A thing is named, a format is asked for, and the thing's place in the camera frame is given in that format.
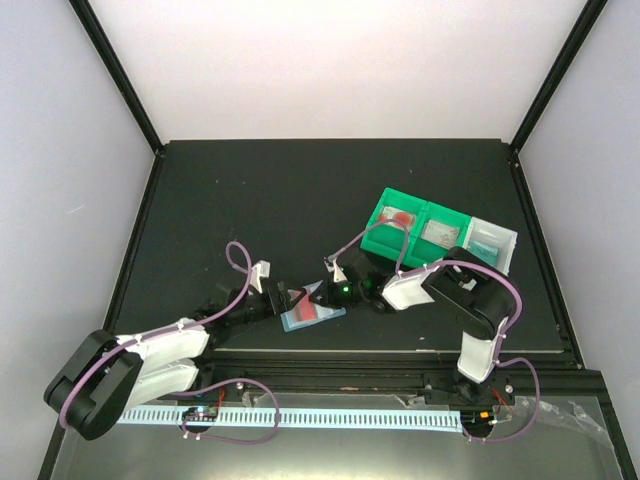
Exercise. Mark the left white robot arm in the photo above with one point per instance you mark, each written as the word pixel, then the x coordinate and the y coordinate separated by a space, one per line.
pixel 109 374

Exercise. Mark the white slotted cable duct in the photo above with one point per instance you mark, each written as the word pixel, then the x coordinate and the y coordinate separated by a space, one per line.
pixel 306 418

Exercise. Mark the right black frame post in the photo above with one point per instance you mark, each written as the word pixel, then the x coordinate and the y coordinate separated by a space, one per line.
pixel 572 45

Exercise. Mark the red dot card in bin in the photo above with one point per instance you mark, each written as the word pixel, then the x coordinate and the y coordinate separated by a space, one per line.
pixel 397 218

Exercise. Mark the black frame post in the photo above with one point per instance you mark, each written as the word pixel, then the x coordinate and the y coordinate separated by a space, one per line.
pixel 103 46
pixel 572 45

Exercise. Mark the white floral credit card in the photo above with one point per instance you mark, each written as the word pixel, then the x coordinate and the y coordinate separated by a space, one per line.
pixel 441 234

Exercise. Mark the blue card holder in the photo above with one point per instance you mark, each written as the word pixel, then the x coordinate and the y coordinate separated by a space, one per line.
pixel 324 313

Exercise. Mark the green bin compartment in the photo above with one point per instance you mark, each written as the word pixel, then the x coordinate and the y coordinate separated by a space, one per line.
pixel 423 252
pixel 384 240

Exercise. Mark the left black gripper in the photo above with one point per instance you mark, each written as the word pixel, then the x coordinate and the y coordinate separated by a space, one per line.
pixel 284 305

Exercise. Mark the clear white bin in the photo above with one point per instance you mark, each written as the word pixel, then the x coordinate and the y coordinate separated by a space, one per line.
pixel 494 235

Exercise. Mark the teal card in bin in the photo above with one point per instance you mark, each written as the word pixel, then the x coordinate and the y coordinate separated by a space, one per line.
pixel 485 252

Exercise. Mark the left black frame post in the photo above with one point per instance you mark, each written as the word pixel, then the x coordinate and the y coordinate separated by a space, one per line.
pixel 103 46

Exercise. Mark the black front rail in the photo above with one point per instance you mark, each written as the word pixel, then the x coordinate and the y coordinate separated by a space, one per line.
pixel 322 372

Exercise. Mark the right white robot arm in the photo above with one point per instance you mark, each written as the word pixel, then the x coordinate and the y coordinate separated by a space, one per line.
pixel 478 297

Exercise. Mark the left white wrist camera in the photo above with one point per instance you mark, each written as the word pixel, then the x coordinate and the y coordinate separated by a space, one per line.
pixel 259 272

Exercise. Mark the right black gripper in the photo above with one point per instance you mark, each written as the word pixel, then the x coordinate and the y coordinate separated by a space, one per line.
pixel 328 297

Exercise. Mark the left small circuit board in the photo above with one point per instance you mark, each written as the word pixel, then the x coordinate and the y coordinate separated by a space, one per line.
pixel 200 413

